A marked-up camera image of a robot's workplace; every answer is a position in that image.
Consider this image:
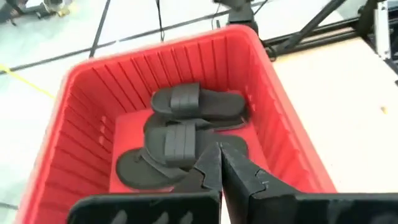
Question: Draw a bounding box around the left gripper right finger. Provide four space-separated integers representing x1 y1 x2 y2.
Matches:
221 142 398 224

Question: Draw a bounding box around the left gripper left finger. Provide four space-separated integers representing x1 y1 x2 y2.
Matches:
67 142 223 224

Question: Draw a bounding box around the black rubber slide sandal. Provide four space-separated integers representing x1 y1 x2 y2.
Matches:
150 82 247 121
143 124 249 170

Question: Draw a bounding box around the red plastic bin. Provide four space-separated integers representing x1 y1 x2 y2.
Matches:
14 24 338 224

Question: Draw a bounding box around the grey metal equipment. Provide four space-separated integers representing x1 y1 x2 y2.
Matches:
0 0 74 24

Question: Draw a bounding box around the black aluminium frame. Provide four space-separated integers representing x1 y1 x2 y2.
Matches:
261 0 398 63

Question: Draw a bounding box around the yellow floor cable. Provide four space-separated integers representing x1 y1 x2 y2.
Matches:
0 63 56 100

